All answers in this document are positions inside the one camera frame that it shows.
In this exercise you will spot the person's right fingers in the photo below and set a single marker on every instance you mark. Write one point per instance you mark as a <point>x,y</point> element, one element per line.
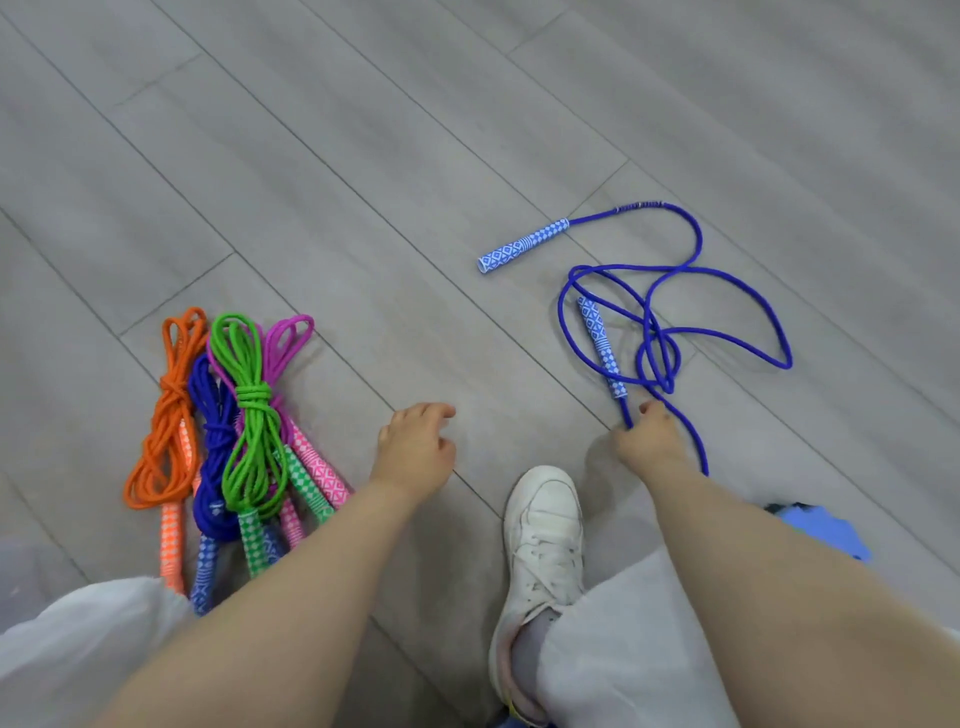
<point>651,409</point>

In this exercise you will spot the white sneaker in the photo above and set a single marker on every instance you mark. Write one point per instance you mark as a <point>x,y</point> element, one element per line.
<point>544,532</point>

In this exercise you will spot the person's left thumb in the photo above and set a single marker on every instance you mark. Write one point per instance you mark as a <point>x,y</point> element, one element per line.
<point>448,454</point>

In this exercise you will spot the white trousers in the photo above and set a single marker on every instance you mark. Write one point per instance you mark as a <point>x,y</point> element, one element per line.
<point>637,660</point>

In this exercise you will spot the person's left forearm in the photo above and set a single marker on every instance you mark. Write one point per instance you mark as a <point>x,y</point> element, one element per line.
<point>300,615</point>

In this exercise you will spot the person's left hand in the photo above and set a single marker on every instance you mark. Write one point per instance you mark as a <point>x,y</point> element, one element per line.
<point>411,457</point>

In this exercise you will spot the person's right forearm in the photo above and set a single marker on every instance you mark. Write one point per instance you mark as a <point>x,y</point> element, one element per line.
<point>772,600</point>

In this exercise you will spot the person's right hand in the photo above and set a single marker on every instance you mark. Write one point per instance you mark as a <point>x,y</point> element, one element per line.
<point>652,442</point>

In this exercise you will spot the grey sock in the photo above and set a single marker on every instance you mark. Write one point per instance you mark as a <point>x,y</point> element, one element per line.
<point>529,649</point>

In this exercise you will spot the blue foam pad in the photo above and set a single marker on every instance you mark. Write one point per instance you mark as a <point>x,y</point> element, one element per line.
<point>825,529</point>

